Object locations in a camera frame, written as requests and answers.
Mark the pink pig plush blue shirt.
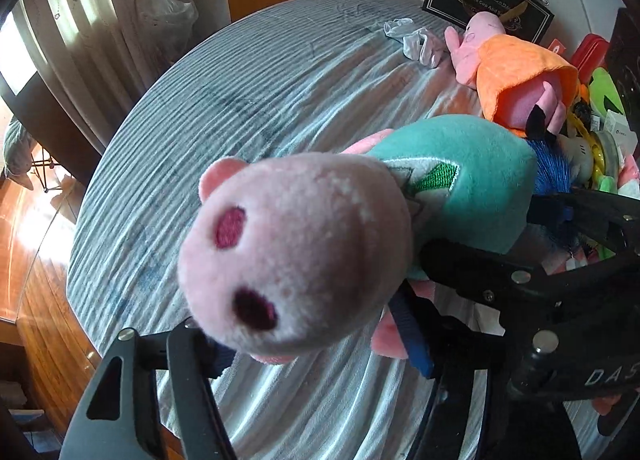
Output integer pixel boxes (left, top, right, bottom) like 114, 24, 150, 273
178, 114, 537, 362

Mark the blue feather duster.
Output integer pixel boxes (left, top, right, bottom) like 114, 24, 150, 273
526, 136, 572, 240

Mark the yellow plastic clip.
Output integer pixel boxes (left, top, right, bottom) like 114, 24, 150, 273
567, 112, 606, 183

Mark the green frog plush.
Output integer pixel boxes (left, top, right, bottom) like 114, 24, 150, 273
588, 68, 625, 117

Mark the pig plush orange dress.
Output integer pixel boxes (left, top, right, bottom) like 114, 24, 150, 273
445, 11, 579, 140

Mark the red mini suitcase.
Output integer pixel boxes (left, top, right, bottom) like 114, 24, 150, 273
570, 33, 610, 72

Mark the crumpled white tissue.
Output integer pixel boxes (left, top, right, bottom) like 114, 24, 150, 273
383, 18, 447, 68

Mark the striped grey tablecloth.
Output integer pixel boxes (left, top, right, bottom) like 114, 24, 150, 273
66, 0, 480, 459

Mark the white curtain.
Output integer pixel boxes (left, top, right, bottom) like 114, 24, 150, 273
13, 0, 168, 152

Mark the clear plastic bag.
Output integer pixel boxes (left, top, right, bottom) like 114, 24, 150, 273
136, 0, 198, 63

